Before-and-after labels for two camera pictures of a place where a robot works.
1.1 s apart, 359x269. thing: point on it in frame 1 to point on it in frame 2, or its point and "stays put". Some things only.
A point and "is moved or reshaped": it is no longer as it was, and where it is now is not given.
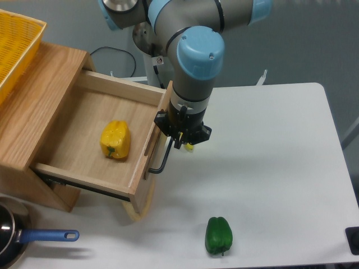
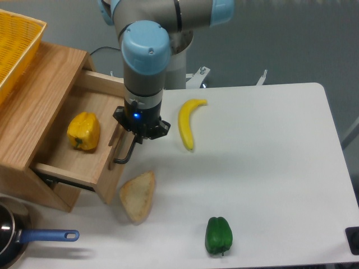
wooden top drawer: x=106 y=137 is moved or reshaped
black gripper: x=184 y=126 to x=142 y=122
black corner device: x=352 y=235 stays put
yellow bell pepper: x=115 y=138 to x=83 y=131
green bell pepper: x=218 y=235 stays put
